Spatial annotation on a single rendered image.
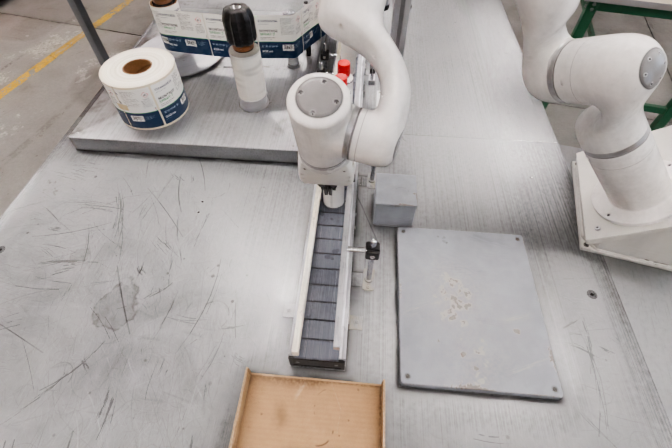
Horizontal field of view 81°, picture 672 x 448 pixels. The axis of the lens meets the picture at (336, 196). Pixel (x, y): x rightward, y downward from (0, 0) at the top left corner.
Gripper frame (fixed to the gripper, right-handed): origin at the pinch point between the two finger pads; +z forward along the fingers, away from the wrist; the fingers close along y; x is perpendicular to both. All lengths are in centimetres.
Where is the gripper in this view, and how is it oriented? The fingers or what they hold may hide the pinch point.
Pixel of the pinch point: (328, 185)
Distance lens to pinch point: 79.5
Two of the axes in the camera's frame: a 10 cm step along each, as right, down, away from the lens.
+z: 0.2, 3.3, 9.4
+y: -10.0, -0.7, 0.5
